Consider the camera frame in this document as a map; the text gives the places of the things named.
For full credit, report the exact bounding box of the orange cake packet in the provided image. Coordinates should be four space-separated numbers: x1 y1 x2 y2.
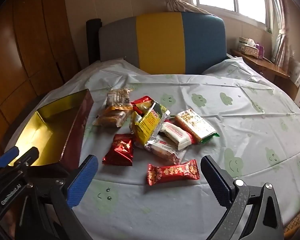
93 106 133 128

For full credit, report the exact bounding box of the white tissue box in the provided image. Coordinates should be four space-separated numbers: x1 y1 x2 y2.
238 37 259 57

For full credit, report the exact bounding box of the purple packet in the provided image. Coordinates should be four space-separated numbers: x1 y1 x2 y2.
255 44 265 59

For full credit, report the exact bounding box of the white packet red label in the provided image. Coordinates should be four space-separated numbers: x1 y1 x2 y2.
162 121 198 153

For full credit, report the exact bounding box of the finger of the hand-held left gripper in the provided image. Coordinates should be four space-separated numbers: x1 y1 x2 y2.
0 146 20 171
14 146 40 172

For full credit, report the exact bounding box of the grey yellow blue chair backrest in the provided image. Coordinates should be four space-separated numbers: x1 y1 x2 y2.
98 12 227 75

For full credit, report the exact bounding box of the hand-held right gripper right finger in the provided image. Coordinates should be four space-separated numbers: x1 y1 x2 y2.
201 154 285 240

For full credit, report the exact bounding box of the sheer white curtain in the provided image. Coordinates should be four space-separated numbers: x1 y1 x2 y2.
261 0 290 65

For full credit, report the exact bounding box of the white silver snack packet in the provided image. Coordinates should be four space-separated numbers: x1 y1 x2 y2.
144 135 188 165

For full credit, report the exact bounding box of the gold-lined dark red box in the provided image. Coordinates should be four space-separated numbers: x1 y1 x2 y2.
15 89 94 172

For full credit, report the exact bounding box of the long red patterned packet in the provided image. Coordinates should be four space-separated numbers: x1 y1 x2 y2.
147 159 200 186

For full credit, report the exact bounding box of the small red foil packet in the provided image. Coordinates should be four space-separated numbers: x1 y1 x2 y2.
102 134 135 167

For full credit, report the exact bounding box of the green-ended cracker packet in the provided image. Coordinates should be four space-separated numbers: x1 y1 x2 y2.
174 109 220 144

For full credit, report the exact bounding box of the yellow black snack packet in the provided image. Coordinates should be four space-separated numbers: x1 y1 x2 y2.
130 101 171 146

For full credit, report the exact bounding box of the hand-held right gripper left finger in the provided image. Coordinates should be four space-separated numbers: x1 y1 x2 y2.
25 154 98 240

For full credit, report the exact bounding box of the black chair post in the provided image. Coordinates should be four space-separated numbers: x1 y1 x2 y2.
86 18 102 65

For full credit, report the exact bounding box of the white cloud-print tablecloth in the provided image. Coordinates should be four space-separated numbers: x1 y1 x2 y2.
7 56 300 240

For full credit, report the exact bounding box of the clear nut packet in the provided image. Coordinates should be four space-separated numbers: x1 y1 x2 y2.
105 87 133 109

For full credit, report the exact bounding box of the large plain red packet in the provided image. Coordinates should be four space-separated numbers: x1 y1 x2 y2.
131 95 157 113

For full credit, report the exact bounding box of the wooden side table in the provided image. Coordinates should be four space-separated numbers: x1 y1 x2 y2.
230 49 300 100

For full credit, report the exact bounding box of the rattan chair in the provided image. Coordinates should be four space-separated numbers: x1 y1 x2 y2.
282 205 300 240

